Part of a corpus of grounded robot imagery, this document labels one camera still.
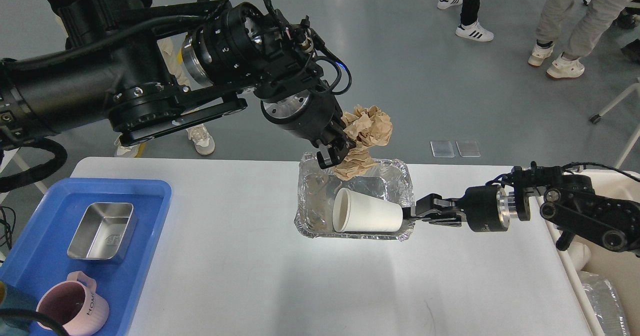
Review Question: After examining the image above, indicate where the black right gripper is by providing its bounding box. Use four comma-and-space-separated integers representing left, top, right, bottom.
403, 185, 531, 232

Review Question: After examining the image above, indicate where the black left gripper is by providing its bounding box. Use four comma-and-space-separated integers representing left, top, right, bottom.
260, 90, 356, 169

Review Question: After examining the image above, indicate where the brown paper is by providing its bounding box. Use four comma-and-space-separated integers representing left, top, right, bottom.
333, 105, 393, 181

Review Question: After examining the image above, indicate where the aluminium foil tray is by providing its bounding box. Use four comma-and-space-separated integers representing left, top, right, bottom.
294, 152, 415, 241

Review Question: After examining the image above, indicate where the white paper cup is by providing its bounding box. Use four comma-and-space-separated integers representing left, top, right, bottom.
333, 188, 403, 232

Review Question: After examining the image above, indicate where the stainless steel rectangular container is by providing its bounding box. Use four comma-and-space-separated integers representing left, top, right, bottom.
66, 202, 137, 264

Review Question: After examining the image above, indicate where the pink ribbed mug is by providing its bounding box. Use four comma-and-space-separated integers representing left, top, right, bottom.
36, 271, 110, 336

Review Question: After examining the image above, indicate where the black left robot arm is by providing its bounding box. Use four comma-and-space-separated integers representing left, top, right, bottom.
1, 0, 355, 192

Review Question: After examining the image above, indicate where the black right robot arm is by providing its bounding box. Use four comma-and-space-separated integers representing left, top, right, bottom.
402, 162, 640, 255

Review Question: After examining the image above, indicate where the white cup inside bin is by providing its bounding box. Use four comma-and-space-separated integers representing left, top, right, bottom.
567, 241, 592, 272

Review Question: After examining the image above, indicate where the foil tray inside bin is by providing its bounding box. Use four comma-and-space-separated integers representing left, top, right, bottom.
577, 271, 631, 336

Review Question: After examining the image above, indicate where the person in black trousers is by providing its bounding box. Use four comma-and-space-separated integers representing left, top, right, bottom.
437, 0, 494, 42

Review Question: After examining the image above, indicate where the beige plastic bin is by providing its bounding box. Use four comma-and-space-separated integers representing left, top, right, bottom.
545, 170, 640, 336

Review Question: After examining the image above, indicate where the blue plastic tray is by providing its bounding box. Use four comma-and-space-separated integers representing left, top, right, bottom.
0, 178, 172, 336

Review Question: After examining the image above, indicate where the person in grey trousers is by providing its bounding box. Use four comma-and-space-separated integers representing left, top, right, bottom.
527, 0, 631, 79

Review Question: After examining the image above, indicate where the teal object at corner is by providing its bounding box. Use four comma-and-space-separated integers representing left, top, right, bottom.
0, 281, 38, 336

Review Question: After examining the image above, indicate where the white chair frame right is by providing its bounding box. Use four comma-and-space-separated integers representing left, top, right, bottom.
589, 79, 640, 172

